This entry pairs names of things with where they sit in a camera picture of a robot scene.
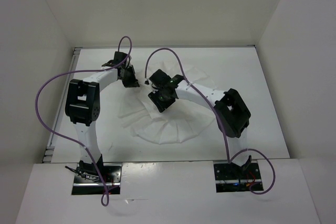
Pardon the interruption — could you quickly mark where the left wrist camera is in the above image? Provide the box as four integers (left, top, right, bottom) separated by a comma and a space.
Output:
102, 51, 129, 68

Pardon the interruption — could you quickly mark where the aluminium table frame rail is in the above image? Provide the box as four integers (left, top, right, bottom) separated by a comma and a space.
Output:
42, 47, 82, 164

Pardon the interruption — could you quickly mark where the white pleated skirt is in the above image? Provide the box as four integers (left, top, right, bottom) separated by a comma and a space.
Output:
118, 61, 215, 145

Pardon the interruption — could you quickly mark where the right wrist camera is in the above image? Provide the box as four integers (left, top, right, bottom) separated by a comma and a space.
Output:
145, 69, 185, 89

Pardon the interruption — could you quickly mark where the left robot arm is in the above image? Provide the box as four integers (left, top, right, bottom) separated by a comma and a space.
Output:
65, 65, 140, 182

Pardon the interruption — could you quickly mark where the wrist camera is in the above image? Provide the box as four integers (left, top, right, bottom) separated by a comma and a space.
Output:
102, 51, 129, 68
145, 69, 185, 89

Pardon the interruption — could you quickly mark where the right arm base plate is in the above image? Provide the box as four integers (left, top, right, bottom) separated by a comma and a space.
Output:
213, 162, 264, 193

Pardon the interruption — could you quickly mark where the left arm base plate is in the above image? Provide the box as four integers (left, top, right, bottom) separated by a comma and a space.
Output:
71, 163, 122, 195

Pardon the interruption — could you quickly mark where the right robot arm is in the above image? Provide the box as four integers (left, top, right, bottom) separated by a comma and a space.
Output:
148, 80, 251, 178

